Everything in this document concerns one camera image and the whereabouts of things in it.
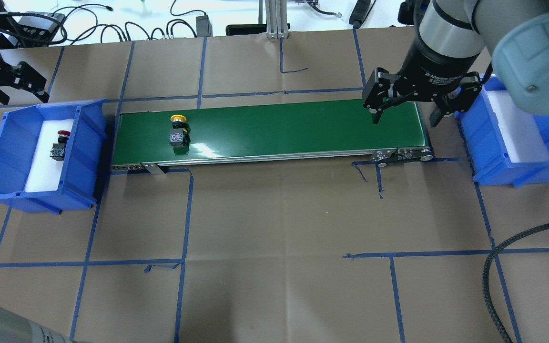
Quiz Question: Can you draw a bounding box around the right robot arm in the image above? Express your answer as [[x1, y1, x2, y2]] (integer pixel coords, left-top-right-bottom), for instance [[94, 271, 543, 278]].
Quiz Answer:
[[363, 0, 549, 127]]

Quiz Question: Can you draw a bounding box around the right blue bin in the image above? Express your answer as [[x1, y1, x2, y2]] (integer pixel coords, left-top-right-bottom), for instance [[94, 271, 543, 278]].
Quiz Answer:
[[455, 76, 549, 187]]

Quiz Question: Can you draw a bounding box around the yellow push button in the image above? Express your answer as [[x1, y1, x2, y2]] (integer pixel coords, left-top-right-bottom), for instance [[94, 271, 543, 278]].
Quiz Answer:
[[168, 114, 191, 155]]

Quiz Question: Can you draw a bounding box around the black braided cable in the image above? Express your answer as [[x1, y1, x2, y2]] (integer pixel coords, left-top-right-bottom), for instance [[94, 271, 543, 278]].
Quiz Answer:
[[482, 217, 549, 343]]

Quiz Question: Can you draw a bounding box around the left blue bin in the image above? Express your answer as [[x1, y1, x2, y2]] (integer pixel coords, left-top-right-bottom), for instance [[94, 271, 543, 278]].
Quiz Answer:
[[0, 99, 108, 214]]

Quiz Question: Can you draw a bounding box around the right white foam pad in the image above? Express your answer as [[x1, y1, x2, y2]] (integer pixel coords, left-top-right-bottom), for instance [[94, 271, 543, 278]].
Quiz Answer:
[[486, 91, 549, 163]]

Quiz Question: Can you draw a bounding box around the blue bin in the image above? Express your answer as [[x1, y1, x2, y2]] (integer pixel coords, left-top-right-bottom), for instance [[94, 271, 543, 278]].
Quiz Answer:
[[455, 76, 549, 187], [0, 99, 108, 214]]

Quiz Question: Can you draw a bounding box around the aluminium frame post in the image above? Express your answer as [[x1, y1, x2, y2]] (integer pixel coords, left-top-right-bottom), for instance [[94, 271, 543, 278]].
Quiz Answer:
[[263, 0, 289, 39]]

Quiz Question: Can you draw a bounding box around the red push button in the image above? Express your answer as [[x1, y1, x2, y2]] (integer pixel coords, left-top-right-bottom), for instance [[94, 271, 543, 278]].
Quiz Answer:
[[50, 130, 71, 162]]

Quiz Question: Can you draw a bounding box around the black power adapter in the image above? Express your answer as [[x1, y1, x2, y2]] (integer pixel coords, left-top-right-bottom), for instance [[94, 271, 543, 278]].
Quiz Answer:
[[195, 14, 213, 37]]

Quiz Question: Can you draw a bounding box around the left white foam pad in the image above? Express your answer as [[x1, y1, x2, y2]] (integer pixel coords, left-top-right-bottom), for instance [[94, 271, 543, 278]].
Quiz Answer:
[[24, 119, 74, 192]]

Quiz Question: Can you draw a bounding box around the white foam pad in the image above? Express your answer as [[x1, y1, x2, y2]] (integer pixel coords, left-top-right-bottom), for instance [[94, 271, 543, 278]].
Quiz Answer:
[[24, 119, 74, 192], [486, 91, 549, 163]]

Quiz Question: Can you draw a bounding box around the green conveyor belt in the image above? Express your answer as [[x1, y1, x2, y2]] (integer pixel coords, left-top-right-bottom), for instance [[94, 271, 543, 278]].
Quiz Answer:
[[111, 99, 435, 171]]

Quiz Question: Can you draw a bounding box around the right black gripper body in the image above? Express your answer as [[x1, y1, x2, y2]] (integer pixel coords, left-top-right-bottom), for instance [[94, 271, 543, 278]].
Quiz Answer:
[[362, 40, 481, 114]]

